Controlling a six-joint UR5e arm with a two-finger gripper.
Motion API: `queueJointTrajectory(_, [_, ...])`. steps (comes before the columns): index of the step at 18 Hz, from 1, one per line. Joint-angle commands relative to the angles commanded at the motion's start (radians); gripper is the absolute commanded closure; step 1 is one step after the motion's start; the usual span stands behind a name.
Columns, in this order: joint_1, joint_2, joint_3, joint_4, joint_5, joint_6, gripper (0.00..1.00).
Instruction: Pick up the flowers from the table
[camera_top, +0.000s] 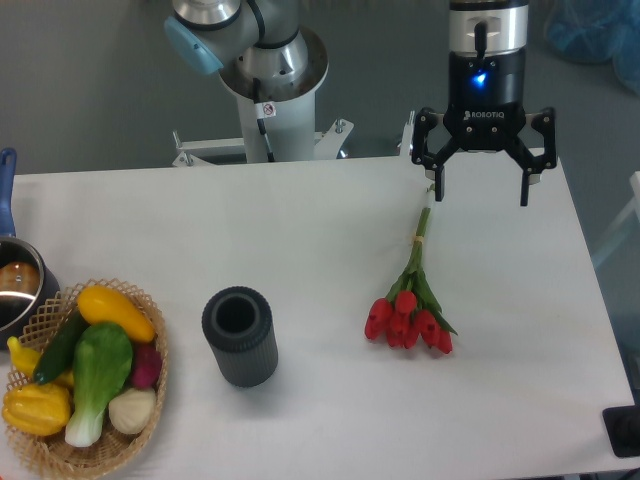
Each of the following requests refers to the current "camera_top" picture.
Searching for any woven wicker basket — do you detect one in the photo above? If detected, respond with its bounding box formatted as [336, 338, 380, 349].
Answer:
[1, 279, 169, 479]

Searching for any yellow squash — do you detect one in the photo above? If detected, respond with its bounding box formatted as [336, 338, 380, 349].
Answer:
[77, 285, 156, 343]

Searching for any red tulip bouquet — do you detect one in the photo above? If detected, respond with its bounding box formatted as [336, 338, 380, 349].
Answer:
[364, 186, 456, 355]

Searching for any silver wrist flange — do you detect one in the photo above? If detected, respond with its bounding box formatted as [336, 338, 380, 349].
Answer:
[449, 1, 529, 56]

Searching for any green bok choy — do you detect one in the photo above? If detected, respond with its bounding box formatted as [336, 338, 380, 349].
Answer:
[65, 322, 133, 448]

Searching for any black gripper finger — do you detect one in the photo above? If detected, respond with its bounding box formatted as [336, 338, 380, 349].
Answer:
[505, 106, 558, 207]
[411, 106, 467, 201]

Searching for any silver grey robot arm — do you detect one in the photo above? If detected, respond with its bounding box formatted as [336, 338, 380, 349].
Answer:
[164, 1, 557, 190]

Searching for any blue handled saucepan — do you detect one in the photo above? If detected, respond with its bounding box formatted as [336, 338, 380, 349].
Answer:
[1, 148, 59, 350]

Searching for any black device at edge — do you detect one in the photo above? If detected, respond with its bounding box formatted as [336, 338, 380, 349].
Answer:
[602, 405, 640, 458]

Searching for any dark green cucumber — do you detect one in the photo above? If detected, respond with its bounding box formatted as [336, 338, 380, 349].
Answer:
[33, 310, 89, 385]

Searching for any blue plastic bag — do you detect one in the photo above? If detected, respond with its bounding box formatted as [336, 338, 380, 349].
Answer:
[544, 1, 639, 94]

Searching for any small yellow gourd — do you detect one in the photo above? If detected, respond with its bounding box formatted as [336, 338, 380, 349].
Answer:
[7, 336, 74, 389]

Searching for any dark grey ribbed vase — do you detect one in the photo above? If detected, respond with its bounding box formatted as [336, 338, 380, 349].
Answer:
[201, 286, 279, 388]

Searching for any purple red radish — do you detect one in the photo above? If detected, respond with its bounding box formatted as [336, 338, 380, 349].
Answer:
[130, 345, 162, 389]

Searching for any white garlic bulb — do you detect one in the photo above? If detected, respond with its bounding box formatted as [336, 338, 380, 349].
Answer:
[108, 388, 156, 435]

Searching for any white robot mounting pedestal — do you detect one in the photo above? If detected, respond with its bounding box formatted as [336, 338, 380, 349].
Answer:
[172, 94, 355, 167]

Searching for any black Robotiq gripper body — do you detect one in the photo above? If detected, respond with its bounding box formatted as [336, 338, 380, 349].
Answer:
[444, 49, 526, 152]

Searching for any yellow bell pepper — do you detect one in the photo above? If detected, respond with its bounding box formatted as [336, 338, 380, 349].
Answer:
[2, 384, 71, 436]

